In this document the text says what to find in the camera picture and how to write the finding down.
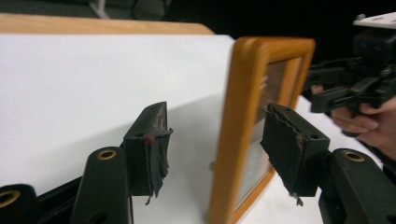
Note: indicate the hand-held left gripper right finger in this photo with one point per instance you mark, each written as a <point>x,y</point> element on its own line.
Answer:
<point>292,149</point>

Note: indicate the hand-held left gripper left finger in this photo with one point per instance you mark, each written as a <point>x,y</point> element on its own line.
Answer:
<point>146,149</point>

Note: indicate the wooden picture frame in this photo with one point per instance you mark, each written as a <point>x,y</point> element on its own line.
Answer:
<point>239,124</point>

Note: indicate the white metal table frame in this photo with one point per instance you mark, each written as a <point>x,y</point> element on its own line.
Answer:
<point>99,7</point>

